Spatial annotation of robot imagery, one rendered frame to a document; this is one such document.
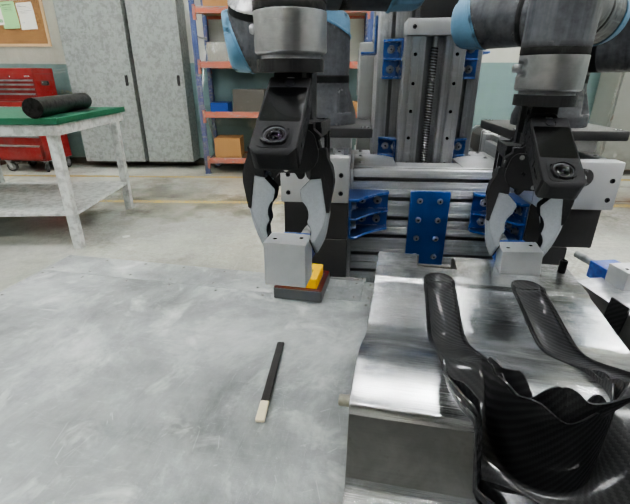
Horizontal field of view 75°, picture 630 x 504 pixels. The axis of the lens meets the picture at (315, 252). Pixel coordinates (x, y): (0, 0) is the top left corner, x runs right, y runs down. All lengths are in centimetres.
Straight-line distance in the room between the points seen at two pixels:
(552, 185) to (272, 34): 33
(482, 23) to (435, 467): 59
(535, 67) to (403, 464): 45
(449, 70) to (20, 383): 97
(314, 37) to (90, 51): 578
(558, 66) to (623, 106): 572
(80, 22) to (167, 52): 105
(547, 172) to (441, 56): 62
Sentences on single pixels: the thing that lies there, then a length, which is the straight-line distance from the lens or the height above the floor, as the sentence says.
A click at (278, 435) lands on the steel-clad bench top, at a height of 80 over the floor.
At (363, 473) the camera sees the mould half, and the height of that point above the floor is 88.
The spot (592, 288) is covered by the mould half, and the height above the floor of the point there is 85.
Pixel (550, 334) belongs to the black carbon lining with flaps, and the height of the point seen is 88.
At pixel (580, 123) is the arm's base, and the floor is 105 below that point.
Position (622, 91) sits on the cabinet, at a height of 99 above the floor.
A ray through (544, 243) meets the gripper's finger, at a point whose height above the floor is 93.
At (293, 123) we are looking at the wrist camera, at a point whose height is 109.
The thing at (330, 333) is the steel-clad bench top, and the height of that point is 80.
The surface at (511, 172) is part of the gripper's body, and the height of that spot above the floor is 102.
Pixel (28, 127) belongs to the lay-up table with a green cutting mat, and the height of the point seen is 84.
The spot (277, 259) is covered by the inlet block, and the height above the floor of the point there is 94.
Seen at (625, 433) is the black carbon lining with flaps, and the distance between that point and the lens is 39.
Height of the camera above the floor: 113
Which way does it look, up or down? 23 degrees down
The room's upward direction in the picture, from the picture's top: straight up
